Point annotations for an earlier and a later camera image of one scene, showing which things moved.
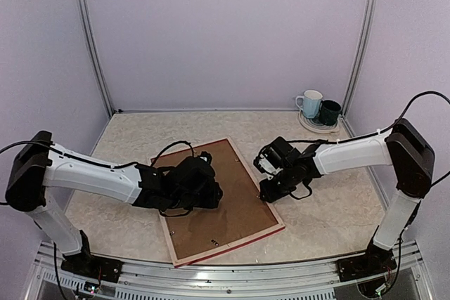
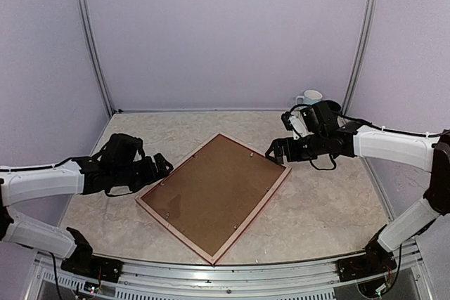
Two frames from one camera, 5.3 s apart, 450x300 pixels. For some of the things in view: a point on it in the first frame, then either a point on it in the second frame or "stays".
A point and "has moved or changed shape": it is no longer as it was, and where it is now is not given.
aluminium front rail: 309,280 stays
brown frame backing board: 240,213 has moved or changed shape
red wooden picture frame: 200,254 to 214,197
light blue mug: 311,101 stays
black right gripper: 271,194 to 278,145
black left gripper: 212,199 to 152,175
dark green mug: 328,114 stays
